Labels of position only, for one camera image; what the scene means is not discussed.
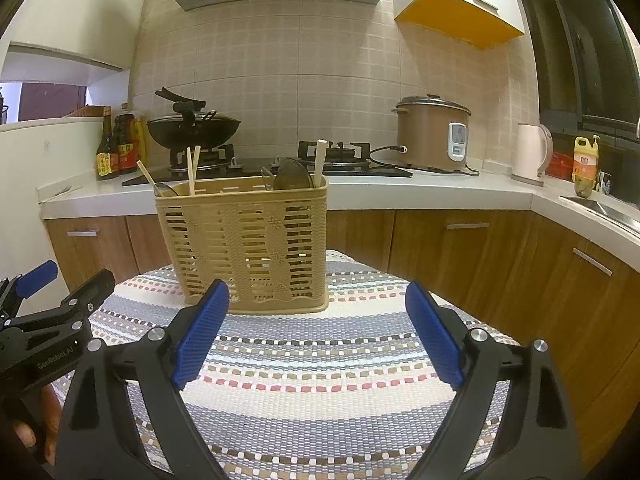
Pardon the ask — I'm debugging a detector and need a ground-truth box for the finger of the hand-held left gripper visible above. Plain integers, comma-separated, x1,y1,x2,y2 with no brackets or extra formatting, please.
0,269,116,348
0,261,58,317

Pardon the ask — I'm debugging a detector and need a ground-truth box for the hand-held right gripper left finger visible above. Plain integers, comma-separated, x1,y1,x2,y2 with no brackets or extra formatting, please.
55,279,231,480

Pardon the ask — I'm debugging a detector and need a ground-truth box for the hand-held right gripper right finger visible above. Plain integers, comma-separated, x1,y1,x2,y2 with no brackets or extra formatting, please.
405,282,586,480

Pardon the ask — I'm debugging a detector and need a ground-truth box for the beige plastic utensil basket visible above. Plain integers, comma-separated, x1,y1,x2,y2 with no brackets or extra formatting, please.
154,175,331,315

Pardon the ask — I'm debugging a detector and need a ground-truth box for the person's left hand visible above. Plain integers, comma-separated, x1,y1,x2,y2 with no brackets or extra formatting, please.
14,386,62,467

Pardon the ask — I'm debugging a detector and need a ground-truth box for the white appliance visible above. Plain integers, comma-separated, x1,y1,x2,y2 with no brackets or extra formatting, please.
0,117,106,281

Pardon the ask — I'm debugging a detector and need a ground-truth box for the striped woven mat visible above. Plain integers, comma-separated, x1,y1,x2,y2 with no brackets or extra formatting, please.
50,250,523,480

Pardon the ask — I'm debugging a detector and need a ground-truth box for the white kitchen countertop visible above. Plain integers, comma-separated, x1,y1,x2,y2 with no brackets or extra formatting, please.
35,162,640,261

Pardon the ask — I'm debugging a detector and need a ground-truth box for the dark soy sauce bottle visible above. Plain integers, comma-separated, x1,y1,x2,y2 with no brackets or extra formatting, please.
96,106,120,181

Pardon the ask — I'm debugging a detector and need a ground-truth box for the red label sauce bottle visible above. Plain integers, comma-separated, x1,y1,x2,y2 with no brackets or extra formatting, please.
114,112,138,175

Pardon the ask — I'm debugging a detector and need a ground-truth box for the yellow oil bottle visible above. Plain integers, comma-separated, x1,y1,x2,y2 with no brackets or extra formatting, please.
132,115,148,161

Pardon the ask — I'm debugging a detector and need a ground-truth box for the black gas stove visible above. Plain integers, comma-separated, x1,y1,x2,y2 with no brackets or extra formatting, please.
121,141,415,188

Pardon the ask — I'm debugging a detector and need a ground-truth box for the black wok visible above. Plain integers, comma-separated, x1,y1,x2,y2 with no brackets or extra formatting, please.
146,116,242,152

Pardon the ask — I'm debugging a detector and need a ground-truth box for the brown rice cooker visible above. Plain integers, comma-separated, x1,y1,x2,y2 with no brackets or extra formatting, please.
391,95,473,173

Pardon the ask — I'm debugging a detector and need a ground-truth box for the pale pink electric kettle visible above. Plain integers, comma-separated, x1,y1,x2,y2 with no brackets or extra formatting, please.
511,122,554,187

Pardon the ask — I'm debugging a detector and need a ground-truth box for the metal kitchen sink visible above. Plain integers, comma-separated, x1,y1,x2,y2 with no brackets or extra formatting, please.
557,195,640,238

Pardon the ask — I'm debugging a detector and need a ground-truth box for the red container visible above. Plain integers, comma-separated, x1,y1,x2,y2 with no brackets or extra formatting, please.
547,154,576,179

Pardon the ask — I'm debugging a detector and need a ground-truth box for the glass wok lid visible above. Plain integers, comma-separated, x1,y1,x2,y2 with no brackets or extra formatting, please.
149,87,236,125

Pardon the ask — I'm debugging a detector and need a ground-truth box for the yellow dish soap bottle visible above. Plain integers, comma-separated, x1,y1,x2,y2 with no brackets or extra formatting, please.
572,135,601,183

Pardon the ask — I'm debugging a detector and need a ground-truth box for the dark window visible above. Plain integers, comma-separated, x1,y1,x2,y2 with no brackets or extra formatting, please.
515,0,640,148

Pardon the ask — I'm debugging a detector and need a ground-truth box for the black power cable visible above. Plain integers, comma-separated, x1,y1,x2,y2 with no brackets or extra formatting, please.
369,146,480,177

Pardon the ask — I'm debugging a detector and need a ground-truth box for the orange wall cabinet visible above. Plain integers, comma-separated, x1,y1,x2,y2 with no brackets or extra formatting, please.
392,0,526,51

